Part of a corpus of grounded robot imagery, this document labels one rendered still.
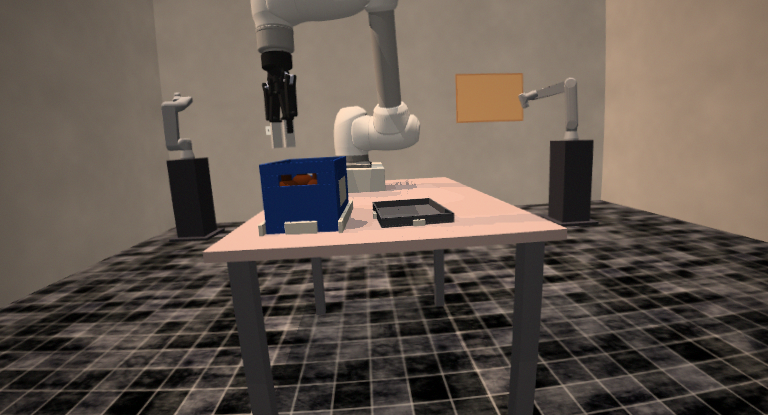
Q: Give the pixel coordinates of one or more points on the blue divided crate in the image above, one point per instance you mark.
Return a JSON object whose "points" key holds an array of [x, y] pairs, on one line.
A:
{"points": [[324, 202]]}

